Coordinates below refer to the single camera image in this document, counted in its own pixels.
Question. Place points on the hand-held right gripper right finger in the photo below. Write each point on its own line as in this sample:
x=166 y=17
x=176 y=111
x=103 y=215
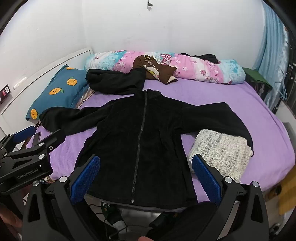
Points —
x=205 y=178

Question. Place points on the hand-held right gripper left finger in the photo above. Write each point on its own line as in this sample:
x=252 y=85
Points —
x=86 y=177

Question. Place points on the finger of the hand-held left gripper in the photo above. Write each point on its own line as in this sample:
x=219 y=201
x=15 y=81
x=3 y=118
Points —
x=52 y=139
x=23 y=134

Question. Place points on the black zip fleece jacket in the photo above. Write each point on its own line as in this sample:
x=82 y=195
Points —
x=138 y=148

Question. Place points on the light blue clothes hanger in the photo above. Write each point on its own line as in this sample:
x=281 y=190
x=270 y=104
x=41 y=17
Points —
x=283 y=91

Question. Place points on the grey white knit sweater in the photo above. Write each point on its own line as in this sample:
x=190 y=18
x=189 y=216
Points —
x=222 y=150

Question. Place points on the blue pillow with orange print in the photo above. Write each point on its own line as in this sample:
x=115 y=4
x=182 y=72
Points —
x=62 y=90

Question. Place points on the striped pillow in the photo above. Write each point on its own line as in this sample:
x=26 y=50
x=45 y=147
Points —
x=85 y=97

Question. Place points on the white headboard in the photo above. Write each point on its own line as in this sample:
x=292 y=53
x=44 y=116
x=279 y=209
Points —
x=46 y=74

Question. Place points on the purple bed sheet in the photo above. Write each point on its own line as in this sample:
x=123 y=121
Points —
x=219 y=109

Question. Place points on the black hooded garment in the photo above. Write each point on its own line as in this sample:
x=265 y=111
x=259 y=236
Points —
x=113 y=81

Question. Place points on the floral pink quilt roll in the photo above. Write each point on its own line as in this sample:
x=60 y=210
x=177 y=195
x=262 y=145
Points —
x=196 y=67

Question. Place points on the green cloth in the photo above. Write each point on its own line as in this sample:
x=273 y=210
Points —
x=255 y=75

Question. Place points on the brown cartoon cushion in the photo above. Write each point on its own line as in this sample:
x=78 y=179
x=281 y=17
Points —
x=152 y=69

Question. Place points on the light blue curtain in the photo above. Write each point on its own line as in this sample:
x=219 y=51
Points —
x=271 y=58

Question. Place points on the red black wall box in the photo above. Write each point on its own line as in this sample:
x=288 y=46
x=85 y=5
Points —
x=4 y=93

